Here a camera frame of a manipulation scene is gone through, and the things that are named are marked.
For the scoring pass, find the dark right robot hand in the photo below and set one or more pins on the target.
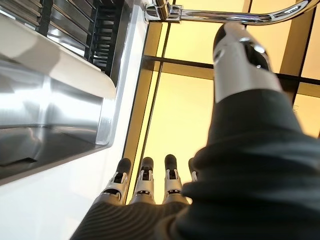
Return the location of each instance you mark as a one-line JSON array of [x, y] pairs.
[[237, 187]]

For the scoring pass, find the chrome kitchen faucet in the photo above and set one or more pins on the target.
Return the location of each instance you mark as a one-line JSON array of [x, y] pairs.
[[212, 15]]

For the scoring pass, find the stainless steel sink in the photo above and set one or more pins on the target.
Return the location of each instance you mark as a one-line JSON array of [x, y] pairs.
[[62, 112]]

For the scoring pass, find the black steel sink dish rack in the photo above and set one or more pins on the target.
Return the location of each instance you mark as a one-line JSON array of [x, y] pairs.
[[102, 37]]

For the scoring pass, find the yellow window with dark frame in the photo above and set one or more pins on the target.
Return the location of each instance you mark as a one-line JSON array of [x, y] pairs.
[[180, 66]]

